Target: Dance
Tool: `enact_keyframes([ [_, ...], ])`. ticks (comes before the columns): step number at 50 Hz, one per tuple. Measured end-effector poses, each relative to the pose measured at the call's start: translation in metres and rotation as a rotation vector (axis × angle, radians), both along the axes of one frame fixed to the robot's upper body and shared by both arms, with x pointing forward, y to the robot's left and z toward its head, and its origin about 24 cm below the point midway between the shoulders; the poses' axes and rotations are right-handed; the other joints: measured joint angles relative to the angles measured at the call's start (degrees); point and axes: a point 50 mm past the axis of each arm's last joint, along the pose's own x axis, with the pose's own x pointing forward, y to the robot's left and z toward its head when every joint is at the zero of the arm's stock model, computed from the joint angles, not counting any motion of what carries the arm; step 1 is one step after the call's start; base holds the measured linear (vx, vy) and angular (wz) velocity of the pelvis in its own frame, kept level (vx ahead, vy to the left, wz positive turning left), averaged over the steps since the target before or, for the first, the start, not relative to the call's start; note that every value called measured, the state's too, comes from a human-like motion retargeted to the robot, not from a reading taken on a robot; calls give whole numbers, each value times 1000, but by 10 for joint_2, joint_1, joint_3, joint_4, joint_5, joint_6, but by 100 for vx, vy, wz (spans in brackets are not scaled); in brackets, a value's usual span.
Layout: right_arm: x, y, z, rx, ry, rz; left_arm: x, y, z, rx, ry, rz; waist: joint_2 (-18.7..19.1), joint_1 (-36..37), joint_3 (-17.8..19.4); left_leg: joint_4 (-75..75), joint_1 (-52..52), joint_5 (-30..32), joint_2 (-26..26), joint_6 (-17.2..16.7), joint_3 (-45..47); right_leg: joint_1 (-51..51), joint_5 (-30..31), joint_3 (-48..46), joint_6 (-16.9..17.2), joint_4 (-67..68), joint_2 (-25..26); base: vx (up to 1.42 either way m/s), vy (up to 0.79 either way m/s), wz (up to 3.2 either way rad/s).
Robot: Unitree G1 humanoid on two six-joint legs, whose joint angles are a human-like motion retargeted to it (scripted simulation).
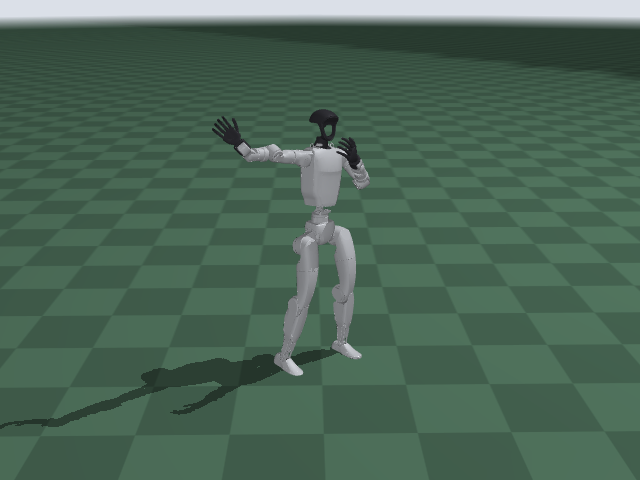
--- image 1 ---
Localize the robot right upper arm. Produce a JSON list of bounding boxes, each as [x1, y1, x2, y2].
[[267, 144, 314, 168]]

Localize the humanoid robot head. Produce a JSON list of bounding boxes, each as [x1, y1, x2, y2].
[[309, 109, 339, 149]]

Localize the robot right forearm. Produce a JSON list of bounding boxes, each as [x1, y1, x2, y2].
[[237, 142, 269, 162]]

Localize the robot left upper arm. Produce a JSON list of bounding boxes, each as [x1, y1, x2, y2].
[[338, 148, 370, 190]]

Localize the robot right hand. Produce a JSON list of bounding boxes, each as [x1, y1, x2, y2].
[[212, 116, 251, 156]]

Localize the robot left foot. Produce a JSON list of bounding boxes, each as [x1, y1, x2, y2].
[[331, 340, 362, 359]]

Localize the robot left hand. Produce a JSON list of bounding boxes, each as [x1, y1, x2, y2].
[[336, 137, 361, 169]]

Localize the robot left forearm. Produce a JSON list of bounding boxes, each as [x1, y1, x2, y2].
[[349, 160, 370, 183]]

